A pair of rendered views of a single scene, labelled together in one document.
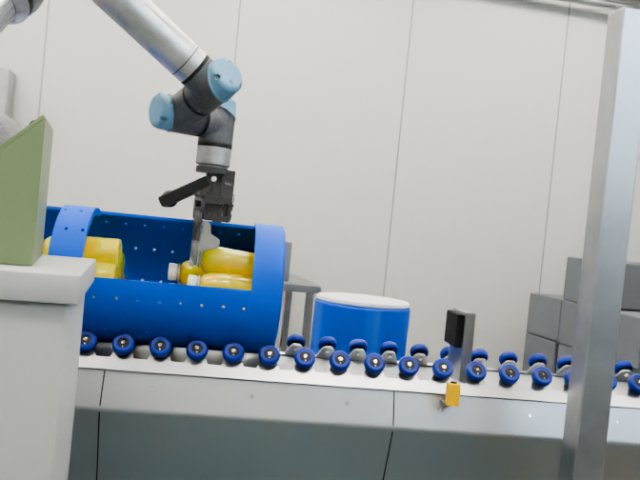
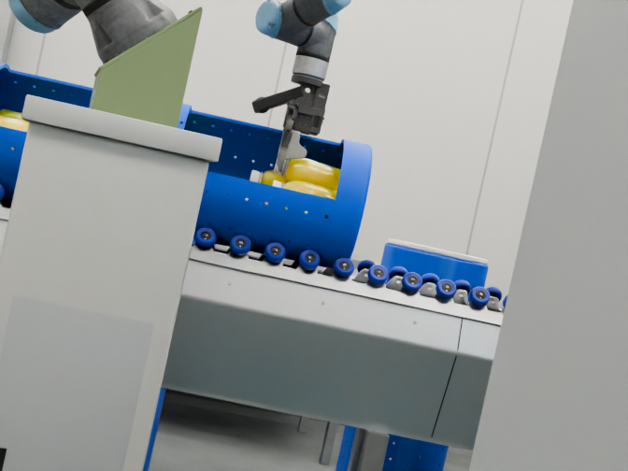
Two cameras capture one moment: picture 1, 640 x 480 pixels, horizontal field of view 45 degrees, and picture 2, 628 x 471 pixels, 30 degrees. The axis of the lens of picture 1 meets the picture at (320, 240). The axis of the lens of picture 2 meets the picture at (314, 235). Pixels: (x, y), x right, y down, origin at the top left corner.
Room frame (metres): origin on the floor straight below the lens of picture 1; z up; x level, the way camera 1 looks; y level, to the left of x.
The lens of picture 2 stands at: (-0.89, 0.04, 1.07)
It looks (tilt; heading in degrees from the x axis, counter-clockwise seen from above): 1 degrees down; 3
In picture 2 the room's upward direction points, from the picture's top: 12 degrees clockwise
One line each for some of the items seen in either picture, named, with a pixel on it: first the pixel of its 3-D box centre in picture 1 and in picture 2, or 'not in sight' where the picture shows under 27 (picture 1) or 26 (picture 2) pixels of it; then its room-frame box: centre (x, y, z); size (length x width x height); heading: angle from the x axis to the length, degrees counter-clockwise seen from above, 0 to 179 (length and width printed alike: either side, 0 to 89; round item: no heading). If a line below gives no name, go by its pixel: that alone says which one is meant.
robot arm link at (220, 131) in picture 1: (215, 122); (316, 34); (1.68, 0.25, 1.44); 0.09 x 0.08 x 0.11; 134
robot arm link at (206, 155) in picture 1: (213, 158); (309, 69); (1.68, 0.25, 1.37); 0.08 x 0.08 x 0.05
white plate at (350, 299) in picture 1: (363, 300); (437, 250); (2.29, -0.14, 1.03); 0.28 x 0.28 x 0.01
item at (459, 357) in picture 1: (457, 343); not in sight; (1.76, -0.34, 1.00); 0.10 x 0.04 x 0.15; 7
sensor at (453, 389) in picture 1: (449, 390); not in sight; (1.62, -0.30, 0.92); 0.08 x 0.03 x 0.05; 7
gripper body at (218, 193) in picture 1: (212, 195); (305, 107); (1.68, 0.24, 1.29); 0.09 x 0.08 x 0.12; 97
